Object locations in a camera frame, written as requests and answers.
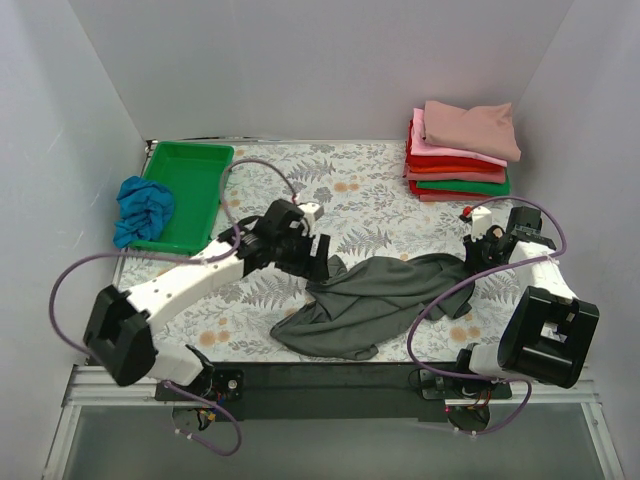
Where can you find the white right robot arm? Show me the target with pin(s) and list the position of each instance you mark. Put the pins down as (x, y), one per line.
(550, 331)

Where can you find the salmon folded shirt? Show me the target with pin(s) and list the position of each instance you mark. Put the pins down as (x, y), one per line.
(500, 180)

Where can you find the light pink folded shirt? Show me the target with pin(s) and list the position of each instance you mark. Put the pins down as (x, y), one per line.
(419, 147)

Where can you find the green folded shirt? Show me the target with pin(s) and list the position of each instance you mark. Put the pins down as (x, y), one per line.
(479, 188)

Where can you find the dusty pink folded shirt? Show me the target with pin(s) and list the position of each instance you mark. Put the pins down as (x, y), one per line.
(487, 130)

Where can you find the green plastic tray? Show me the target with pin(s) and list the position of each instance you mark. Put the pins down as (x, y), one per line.
(192, 173)

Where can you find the dark grey t shirt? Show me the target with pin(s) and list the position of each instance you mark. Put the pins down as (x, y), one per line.
(358, 308)

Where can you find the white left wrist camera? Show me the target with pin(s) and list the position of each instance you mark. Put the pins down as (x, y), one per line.
(311, 213)

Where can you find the orange folded shirt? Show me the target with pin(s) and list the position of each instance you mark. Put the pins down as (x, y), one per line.
(435, 171)

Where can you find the crumpled blue t shirt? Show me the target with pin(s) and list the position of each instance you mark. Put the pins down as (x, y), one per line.
(145, 207)

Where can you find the aluminium frame rail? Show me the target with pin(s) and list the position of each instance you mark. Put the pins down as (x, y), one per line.
(92, 386)

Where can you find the bottom pink folded shirt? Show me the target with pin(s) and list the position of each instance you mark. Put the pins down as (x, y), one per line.
(451, 197)

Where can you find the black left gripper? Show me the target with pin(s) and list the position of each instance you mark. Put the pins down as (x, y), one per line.
(321, 257)

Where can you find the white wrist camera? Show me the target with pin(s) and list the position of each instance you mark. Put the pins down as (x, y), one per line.
(311, 213)
(480, 220)

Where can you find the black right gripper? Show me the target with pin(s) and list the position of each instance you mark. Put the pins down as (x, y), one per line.
(473, 257)

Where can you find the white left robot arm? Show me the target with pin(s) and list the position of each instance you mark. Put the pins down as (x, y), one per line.
(122, 325)

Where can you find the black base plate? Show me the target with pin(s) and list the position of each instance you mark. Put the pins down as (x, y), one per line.
(322, 390)

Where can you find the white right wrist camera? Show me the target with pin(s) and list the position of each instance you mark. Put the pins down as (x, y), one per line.
(480, 220)

